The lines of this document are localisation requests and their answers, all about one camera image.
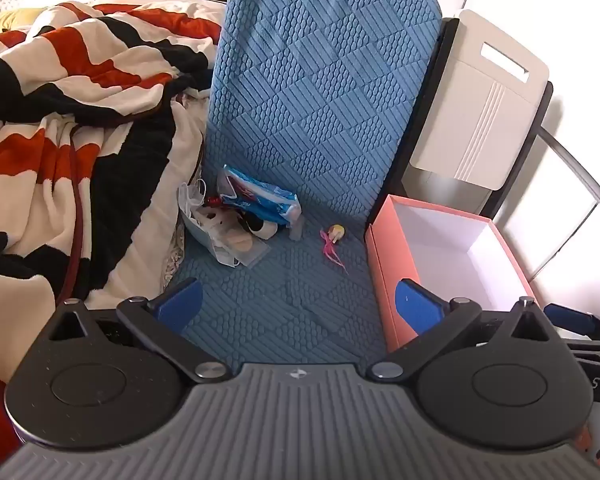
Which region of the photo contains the yellow pillow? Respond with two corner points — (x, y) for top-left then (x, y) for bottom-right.
(0, 7), (47, 39)

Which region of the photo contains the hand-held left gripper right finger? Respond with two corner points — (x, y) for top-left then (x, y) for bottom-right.
(371, 278), (558, 384)

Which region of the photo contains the pink feather toy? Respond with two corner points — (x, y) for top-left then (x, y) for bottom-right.
(320, 224), (349, 264)

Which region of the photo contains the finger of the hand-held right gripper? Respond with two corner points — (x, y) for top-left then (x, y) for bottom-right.
(544, 303), (600, 342)

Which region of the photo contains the grey metal hoop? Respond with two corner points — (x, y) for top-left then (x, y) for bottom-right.
(536, 126), (600, 243)

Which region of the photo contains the clear plastic bag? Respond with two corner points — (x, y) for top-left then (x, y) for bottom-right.
(199, 209), (272, 269)

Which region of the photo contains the blue textured mat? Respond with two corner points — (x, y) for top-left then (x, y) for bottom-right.
(172, 0), (443, 367)

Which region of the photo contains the white plastic panel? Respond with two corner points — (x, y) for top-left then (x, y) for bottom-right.
(409, 9), (551, 191)

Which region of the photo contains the black red cream striped blanket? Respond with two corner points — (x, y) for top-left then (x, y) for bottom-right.
(0, 0), (226, 461)

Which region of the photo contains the blue tissue packet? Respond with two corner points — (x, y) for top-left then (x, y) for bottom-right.
(216, 164), (302, 227)

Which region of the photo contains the pink cardboard box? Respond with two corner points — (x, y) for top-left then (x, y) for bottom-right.
(364, 194), (547, 354)

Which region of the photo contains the panda plush toy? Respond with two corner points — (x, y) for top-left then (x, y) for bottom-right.
(239, 211), (279, 242)

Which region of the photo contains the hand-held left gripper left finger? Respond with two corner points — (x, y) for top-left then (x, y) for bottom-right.
(47, 278), (232, 384)

